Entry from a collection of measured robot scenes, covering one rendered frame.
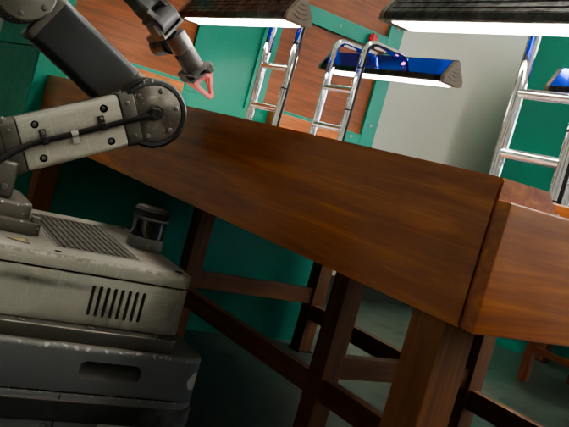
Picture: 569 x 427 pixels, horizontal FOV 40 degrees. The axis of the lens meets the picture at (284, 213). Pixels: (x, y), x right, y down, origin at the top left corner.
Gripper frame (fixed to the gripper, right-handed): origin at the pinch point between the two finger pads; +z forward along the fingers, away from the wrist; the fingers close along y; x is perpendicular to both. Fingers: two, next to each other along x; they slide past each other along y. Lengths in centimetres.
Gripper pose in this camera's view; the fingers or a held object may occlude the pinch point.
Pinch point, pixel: (210, 95)
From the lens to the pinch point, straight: 218.6
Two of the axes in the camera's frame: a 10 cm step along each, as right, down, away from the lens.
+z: 4.4, 7.6, 4.8
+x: -7.1, 6.2, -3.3
